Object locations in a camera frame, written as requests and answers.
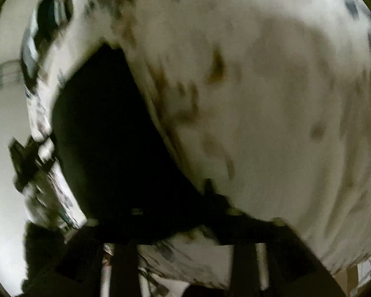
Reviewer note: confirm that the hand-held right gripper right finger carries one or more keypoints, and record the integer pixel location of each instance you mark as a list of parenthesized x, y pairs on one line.
[(244, 263)]

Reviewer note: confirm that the folded black grey striped sweater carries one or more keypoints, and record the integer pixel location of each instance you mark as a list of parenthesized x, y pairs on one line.
[(49, 9)]

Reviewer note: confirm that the floral bed quilt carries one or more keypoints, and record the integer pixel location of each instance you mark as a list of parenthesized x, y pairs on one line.
[(266, 99)]

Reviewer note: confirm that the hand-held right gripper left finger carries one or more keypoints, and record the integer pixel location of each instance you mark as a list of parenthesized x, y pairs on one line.
[(123, 260)]

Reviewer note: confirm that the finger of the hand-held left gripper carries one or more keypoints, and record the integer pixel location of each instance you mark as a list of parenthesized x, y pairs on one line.
[(27, 164)]

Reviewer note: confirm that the dark striped sweater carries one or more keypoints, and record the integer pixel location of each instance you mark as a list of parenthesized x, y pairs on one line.
[(111, 130)]

